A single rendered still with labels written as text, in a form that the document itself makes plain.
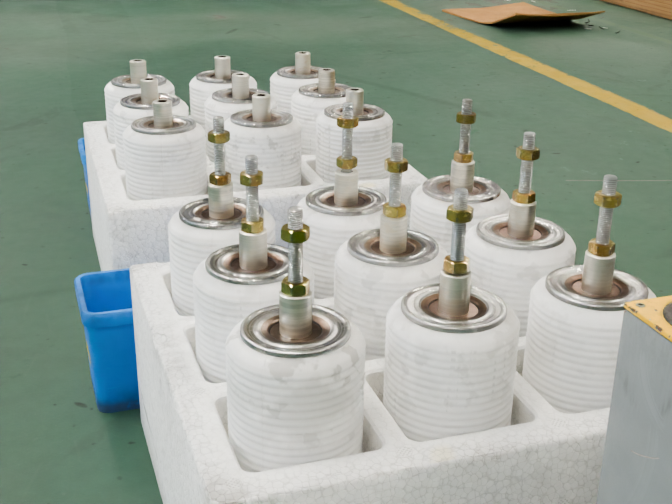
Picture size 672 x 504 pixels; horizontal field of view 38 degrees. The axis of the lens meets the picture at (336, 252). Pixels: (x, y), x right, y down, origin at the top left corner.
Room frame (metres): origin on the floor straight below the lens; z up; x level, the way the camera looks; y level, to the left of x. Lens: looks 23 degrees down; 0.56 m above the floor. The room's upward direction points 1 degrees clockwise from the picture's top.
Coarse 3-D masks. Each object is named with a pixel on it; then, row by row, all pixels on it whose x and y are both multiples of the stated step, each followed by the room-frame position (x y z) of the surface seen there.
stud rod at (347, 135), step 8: (344, 104) 0.84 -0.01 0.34; (352, 104) 0.84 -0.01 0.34; (344, 112) 0.84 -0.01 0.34; (352, 112) 0.84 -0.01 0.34; (344, 128) 0.84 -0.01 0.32; (352, 128) 0.84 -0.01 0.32; (344, 136) 0.84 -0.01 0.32; (352, 136) 0.84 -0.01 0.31; (344, 144) 0.84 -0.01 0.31; (352, 144) 0.84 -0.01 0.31; (344, 152) 0.84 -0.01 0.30
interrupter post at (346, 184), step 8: (336, 176) 0.84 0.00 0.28; (344, 176) 0.84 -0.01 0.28; (352, 176) 0.84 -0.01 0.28; (336, 184) 0.84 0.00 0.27; (344, 184) 0.84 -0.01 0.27; (352, 184) 0.84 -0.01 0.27; (336, 192) 0.84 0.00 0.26; (344, 192) 0.84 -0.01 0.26; (352, 192) 0.84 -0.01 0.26; (336, 200) 0.84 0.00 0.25; (344, 200) 0.84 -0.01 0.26; (352, 200) 0.84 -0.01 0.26
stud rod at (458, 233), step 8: (456, 192) 0.62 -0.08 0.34; (464, 192) 0.62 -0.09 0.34; (456, 200) 0.62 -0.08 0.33; (464, 200) 0.62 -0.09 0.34; (456, 208) 0.62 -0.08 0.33; (464, 208) 0.62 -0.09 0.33; (456, 224) 0.62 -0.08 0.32; (464, 224) 0.62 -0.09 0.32; (456, 232) 0.62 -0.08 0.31; (464, 232) 0.62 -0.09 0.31; (456, 240) 0.62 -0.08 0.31; (464, 240) 0.62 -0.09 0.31; (456, 248) 0.62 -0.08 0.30; (464, 248) 0.62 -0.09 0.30; (456, 256) 0.62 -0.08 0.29
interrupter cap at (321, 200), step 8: (312, 192) 0.86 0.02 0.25; (320, 192) 0.86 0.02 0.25; (328, 192) 0.86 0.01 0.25; (360, 192) 0.87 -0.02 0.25; (368, 192) 0.87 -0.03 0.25; (376, 192) 0.86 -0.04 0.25; (312, 200) 0.84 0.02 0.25; (320, 200) 0.84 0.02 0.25; (328, 200) 0.85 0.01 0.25; (360, 200) 0.85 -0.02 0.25; (368, 200) 0.85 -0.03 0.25; (376, 200) 0.84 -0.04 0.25; (384, 200) 0.84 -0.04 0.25; (312, 208) 0.82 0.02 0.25; (320, 208) 0.82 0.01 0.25; (328, 208) 0.82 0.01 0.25; (336, 208) 0.82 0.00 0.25; (344, 208) 0.82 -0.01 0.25; (352, 208) 0.82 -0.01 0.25; (360, 208) 0.82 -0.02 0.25; (368, 208) 0.82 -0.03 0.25; (376, 208) 0.82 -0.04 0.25
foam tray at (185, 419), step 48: (144, 288) 0.80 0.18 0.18; (144, 336) 0.77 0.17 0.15; (192, 336) 0.73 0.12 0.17; (144, 384) 0.80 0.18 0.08; (192, 384) 0.63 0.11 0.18; (528, 384) 0.64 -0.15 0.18; (144, 432) 0.83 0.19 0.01; (192, 432) 0.57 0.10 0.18; (384, 432) 0.57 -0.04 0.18; (480, 432) 0.57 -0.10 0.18; (528, 432) 0.57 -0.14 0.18; (576, 432) 0.57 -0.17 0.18; (192, 480) 0.55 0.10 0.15; (240, 480) 0.51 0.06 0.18; (288, 480) 0.51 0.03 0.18; (336, 480) 0.52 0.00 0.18; (384, 480) 0.52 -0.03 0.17; (432, 480) 0.54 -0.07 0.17; (480, 480) 0.55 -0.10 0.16; (528, 480) 0.56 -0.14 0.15; (576, 480) 0.57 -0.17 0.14
